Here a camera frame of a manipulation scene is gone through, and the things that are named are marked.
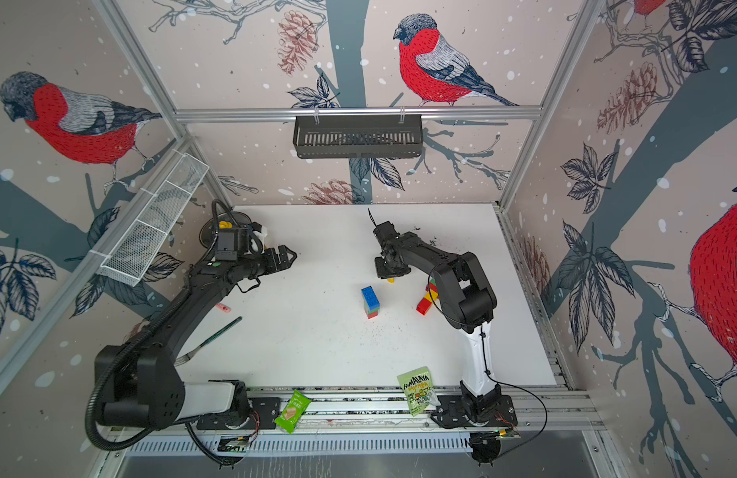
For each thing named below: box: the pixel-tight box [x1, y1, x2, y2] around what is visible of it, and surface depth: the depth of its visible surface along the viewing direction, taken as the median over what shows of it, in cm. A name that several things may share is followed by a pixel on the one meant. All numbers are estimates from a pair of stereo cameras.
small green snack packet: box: [274, 389, 312, 435], surface depth 75 cm
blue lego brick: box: [360, 284, 381, 311], surface depth 85 cm
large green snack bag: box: [397, 366, 435, 418], surface depth 79 cm
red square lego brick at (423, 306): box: [416, 297, 433, 316], surface depth 92 cm
